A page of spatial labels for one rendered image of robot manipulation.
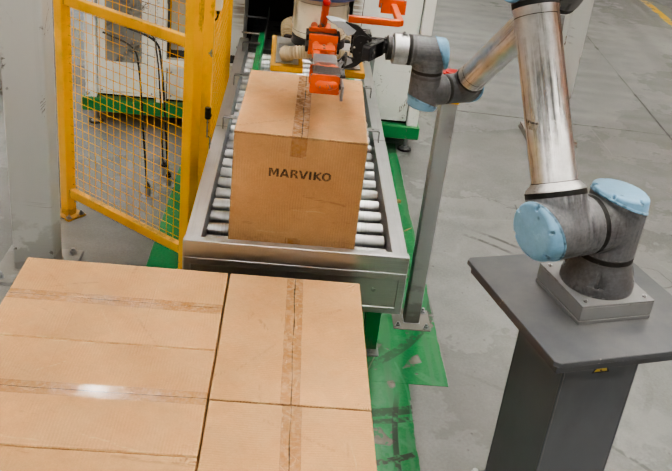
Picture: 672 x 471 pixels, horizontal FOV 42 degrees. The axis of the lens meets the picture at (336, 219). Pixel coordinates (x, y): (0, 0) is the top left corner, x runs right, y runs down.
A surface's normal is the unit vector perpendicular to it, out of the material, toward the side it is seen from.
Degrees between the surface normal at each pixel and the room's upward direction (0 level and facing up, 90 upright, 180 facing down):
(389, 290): 90
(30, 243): 90
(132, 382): 0
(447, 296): 0
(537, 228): 95
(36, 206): 90
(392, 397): 0
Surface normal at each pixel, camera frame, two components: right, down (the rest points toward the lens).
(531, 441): -0.95, 0.04
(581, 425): 0.30, 0.46
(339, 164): 0.00, 0.45
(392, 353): 0.11, -0.89
